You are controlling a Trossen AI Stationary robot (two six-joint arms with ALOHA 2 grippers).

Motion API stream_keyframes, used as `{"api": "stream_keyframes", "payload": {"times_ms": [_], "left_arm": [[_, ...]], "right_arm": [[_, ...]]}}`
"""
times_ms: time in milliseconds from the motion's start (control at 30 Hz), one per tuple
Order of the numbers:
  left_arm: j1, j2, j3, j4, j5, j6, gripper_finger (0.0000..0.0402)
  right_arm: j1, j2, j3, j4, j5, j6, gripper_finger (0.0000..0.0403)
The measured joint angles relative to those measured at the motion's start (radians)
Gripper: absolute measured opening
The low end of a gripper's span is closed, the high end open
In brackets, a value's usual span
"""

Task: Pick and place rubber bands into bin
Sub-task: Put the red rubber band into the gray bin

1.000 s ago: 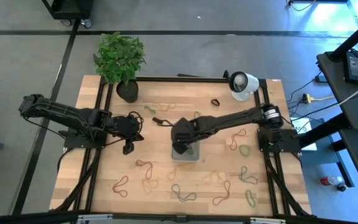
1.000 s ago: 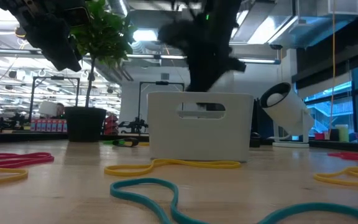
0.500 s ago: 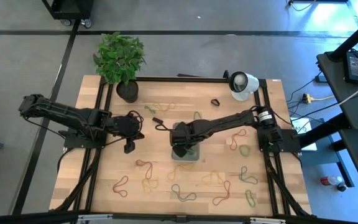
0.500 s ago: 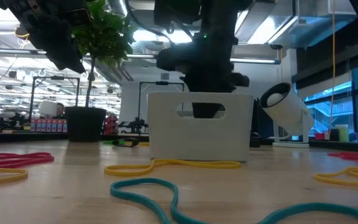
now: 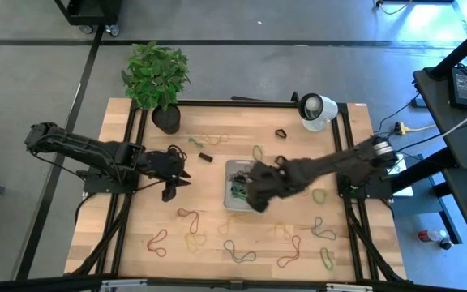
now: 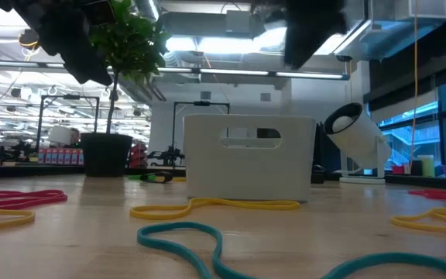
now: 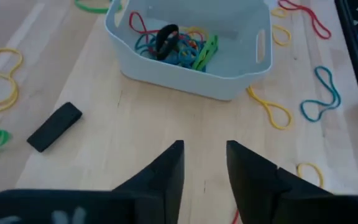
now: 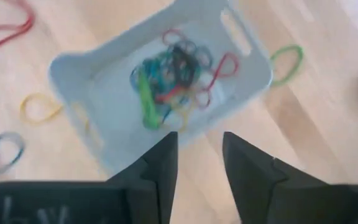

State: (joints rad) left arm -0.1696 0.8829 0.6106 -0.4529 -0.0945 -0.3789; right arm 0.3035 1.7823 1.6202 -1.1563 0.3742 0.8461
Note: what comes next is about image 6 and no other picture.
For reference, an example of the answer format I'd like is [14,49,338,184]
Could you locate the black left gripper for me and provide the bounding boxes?
[0,0,112,87]

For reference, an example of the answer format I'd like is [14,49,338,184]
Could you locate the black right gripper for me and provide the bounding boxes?
[284,0,348,69]

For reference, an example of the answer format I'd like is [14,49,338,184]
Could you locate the pink-red rubber band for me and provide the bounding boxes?
[0,188,68,210]

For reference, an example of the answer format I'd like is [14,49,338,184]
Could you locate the black rubber band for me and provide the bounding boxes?
[139,170,174,184]

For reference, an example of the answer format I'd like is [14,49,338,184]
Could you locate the yellow rubber band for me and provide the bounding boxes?
[0,206,36,233]
[129,198,300,221]
[391,207,446,236]

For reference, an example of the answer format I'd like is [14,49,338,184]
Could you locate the teal rubber band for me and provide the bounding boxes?
[136,221,446,279]

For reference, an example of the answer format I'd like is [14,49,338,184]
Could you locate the red rubber band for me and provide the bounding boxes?
[408,188,446,202]

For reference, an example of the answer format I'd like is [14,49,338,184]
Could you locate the green leafy plant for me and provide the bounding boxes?
[91,0,172,135]

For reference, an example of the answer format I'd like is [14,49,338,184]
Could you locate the black ceiling dome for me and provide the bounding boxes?
[18,29,42,50]

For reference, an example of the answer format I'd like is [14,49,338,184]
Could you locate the long ceiling light bar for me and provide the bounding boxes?
[0,59,350,81]

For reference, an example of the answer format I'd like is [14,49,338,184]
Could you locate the white boxy object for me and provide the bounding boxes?
[47,126,73,146]

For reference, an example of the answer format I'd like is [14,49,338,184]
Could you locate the black plant pot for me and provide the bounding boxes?
[80,133,134,178]

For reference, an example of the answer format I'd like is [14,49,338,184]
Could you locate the row of pink boxes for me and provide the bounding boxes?
[37,146,84,165]

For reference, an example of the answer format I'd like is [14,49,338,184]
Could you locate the red stacked crates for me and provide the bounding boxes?
[129,143,149,169]

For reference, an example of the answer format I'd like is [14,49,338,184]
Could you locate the small black rounded object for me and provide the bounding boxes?
[310,164,327,184]

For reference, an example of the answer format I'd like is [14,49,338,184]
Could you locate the pale green cylinder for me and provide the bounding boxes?
[418,154,436,178]

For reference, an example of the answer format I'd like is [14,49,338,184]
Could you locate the black metal stand frame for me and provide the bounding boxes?
[36,94,100,154]
[171,100,231,156]

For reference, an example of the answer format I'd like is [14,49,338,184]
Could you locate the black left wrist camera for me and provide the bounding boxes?
[81,0,118,28]

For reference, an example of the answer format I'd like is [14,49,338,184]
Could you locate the yellow hanging cord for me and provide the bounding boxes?
[410,0,419,164]

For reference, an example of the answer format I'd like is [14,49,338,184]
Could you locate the white plastic bin with handle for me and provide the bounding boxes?
[183,114,317,203]

